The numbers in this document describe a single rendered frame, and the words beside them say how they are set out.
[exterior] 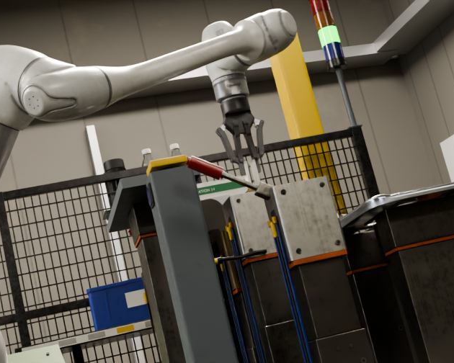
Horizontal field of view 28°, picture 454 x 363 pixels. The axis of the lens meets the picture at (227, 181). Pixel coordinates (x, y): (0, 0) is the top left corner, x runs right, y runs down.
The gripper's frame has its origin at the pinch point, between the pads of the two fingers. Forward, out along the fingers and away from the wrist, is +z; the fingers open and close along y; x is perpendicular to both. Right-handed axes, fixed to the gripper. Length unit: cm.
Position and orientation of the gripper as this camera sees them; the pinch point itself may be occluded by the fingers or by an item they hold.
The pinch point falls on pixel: (251, 174)
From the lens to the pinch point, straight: 233.8
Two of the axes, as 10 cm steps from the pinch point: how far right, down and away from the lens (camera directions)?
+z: 2.2, 9.6, -1.8
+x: -1.8, 2.2, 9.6
